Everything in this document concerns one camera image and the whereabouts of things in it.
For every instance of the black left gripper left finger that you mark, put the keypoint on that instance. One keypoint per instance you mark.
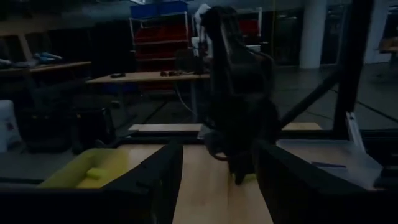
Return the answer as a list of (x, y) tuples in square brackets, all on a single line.
[(146, 199)]

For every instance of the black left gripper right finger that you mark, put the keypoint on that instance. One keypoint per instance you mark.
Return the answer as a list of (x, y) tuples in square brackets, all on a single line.
[(304, 199)]

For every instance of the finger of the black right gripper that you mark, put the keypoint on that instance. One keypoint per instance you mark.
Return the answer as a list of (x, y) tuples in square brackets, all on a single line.
[(236, 172), (247, 171)]

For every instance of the green rectangular block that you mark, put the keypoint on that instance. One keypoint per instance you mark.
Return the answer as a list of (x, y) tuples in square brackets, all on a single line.
[(250, 178), (96, 173)]

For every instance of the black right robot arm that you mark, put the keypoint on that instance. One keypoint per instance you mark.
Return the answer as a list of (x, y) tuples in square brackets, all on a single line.
[(242, 77)]

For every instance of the clear plastic bin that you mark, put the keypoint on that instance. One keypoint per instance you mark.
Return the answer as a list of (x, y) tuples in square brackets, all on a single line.
[(357, 155)]

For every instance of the yellow translucent plastic bin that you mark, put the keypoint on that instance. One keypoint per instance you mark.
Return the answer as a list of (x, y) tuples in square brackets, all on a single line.
[(62, 177)]

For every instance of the black computer tower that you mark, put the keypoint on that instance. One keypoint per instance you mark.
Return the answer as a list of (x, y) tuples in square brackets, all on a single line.
[(93, 127), (46, 127)]

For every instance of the wooden table metal legs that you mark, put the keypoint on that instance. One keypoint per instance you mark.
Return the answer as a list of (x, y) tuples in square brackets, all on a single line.
[(140, 76)]

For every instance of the red and blue shelf rack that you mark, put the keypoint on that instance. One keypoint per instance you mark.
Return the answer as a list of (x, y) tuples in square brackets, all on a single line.
[(161, 34)]

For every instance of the white pillar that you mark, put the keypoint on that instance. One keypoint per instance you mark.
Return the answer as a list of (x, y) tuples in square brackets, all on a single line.
[(312, 31)]

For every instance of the white container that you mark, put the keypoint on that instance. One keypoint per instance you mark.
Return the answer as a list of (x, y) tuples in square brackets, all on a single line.
[(7, 124)]

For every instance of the silver bracket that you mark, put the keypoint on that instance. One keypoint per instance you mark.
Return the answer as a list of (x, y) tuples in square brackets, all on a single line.
[(354, 130)]

